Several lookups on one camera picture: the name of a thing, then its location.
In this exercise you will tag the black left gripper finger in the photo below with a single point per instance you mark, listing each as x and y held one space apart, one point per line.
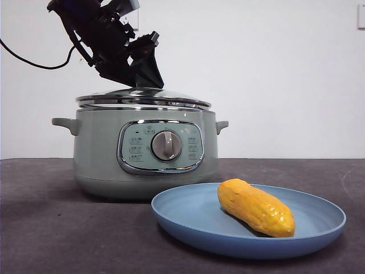
149 71
117 71

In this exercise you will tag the blue round plate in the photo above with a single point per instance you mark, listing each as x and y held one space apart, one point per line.
194 217

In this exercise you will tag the sage green electric steamer pot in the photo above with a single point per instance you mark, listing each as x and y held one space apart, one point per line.
94 148

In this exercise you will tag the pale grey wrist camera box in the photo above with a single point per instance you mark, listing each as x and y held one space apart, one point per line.
129 4

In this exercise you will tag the white wall socket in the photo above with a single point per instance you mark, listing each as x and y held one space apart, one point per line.
137 21

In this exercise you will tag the glass lid with round knob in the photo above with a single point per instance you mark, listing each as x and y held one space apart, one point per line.
142 97

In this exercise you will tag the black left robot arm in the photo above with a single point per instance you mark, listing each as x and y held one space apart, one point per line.
99 28

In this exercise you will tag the yellow corn cob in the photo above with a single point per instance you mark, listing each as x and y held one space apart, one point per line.
253 208

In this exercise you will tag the white wall switch plate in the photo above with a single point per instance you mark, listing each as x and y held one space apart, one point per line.
361 17

